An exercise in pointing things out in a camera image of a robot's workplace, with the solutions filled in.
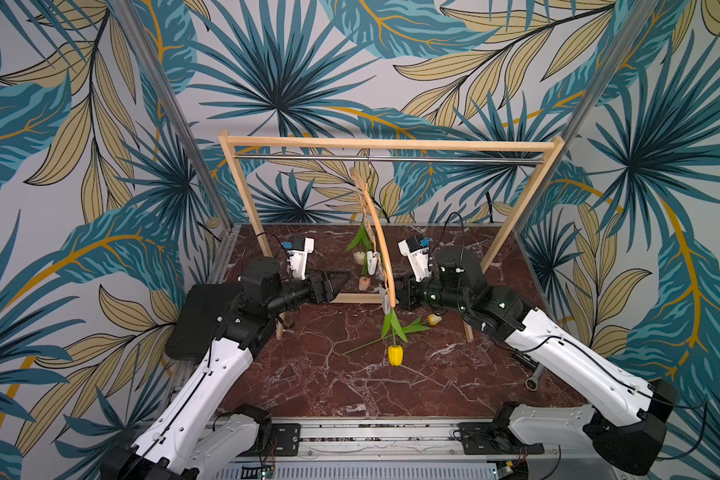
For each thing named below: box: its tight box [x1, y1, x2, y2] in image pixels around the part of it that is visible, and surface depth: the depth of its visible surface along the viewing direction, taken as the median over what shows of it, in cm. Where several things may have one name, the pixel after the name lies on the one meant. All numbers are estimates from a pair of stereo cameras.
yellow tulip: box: [381, 308, 408, 367], surface depth 68 cm
